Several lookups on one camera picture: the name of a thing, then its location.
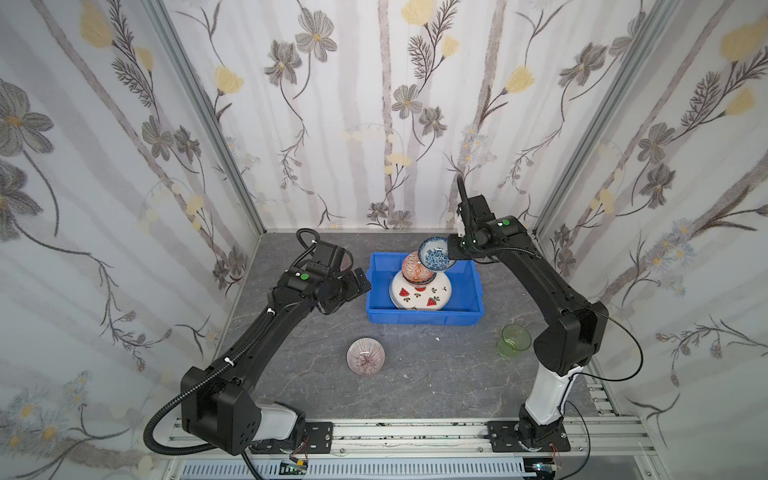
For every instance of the blue zigzag pattern bowl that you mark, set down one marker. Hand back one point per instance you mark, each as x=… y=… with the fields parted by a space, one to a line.
x=433 y=254

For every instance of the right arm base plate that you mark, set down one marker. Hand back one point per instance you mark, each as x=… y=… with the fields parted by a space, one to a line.
x=513 y=436

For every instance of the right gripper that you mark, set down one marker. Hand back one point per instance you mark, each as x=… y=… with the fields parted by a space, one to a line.
x=458 y=246

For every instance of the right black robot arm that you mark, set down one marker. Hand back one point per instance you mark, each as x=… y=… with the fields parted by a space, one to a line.
x=575 y=326

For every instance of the watermelon pattern plate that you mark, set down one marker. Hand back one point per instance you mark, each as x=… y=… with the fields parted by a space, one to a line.
x=431 y=296

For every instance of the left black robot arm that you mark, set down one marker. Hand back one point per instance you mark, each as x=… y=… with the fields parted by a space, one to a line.
x=216 y=403

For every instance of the red rimmed bowl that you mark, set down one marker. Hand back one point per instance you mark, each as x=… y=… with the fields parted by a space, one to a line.
x=414 y=272

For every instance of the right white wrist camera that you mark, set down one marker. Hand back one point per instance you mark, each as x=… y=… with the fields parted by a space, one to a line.
x=460 y=227

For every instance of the blue white striped bowl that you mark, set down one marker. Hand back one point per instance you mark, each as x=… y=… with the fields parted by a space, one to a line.
x=365 y=357

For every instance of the blue plastic bin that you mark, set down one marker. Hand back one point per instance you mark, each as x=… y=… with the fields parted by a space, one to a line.
x=465 y=308

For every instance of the aluminium rail frame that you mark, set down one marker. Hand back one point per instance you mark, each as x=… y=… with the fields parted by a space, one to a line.
x=608 y=445

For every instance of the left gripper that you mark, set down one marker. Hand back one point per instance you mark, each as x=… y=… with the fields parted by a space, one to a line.
x=354 y=285

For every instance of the pink glass cup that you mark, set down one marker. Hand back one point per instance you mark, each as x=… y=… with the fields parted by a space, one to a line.
x=347 y=262

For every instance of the white slotted cable duct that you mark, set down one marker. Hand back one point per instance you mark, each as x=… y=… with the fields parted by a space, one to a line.
x=414 y=468

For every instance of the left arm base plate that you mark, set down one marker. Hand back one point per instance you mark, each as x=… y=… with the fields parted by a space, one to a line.
x=312 y=438

